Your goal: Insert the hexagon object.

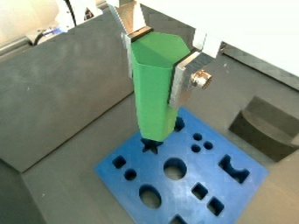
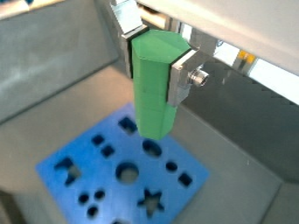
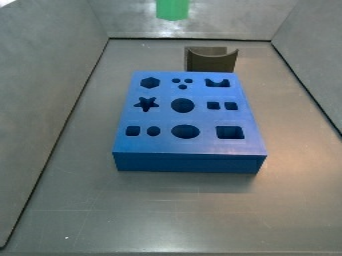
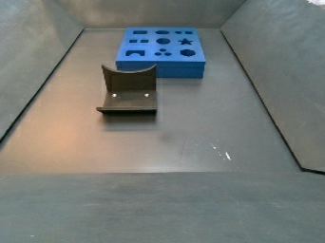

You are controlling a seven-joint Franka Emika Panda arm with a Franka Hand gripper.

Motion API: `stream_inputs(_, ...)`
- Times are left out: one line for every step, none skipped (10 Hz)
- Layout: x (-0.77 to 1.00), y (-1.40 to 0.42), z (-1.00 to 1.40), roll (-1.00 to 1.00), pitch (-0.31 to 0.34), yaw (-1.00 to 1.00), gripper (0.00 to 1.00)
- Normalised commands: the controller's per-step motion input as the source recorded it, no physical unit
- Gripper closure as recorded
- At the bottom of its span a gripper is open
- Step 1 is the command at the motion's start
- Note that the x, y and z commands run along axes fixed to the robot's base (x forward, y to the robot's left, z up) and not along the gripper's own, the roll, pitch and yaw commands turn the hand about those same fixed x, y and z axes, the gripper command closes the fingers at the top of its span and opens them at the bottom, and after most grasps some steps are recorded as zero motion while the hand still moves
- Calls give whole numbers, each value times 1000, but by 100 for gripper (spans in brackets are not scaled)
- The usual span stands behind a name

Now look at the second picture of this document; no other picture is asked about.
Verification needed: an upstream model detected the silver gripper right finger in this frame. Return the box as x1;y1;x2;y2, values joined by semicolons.
167;28;218;107

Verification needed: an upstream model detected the blue shape sorting board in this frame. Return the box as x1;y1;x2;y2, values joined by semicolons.
36;104;208;224

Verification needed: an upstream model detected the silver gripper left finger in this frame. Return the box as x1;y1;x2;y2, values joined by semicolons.
108;0;149;78

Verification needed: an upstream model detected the green hexagonal prism block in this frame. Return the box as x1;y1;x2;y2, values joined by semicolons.
132;30;191;140

